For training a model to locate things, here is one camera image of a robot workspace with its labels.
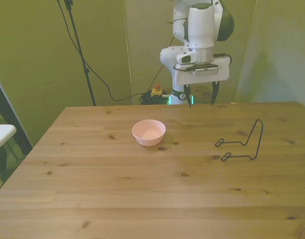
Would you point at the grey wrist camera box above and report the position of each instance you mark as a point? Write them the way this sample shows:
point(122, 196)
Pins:
point(207, 70)

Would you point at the black panel frame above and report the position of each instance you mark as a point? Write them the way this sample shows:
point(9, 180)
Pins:
point(10, 117)

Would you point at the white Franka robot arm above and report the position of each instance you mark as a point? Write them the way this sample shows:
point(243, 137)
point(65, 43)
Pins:
point(201, 27)

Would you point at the yellow emergency stop button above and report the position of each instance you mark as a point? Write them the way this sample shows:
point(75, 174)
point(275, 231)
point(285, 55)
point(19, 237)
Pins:
point(157, 91)

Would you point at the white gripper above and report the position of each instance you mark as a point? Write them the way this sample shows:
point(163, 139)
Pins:
point(222, 72)

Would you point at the black tripod stand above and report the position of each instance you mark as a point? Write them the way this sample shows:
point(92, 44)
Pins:
point(79, 49)

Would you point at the pink plastic bowl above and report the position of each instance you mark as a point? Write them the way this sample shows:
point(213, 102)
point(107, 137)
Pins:
point(148, 133)

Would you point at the white side table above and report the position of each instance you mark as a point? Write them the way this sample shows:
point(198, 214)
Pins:
point(1, 135)

